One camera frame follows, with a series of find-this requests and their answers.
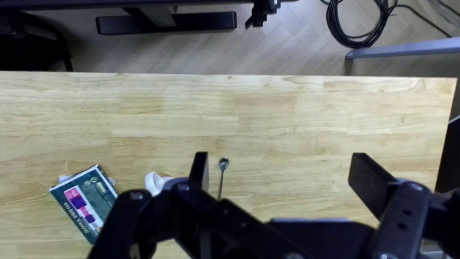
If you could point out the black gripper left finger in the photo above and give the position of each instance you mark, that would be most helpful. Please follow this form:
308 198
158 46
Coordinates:
191 224

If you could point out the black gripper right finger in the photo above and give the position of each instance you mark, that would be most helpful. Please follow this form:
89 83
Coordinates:
407 215

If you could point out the white ceramic mug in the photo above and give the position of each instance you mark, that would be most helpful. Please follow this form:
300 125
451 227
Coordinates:
154 181

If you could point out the dark green printed packet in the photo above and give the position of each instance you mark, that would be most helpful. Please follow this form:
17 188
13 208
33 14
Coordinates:
83 201

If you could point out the grey metal floor bar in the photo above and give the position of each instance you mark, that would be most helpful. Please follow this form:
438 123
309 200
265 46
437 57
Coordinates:
407 47

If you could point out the black desk foot bar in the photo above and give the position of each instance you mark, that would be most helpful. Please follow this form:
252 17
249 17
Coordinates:
201 21

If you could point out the black chair base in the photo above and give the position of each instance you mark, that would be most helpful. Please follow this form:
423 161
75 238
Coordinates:
29 47

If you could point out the black clamp mount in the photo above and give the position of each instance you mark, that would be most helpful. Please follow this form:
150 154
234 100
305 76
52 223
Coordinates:
260 11

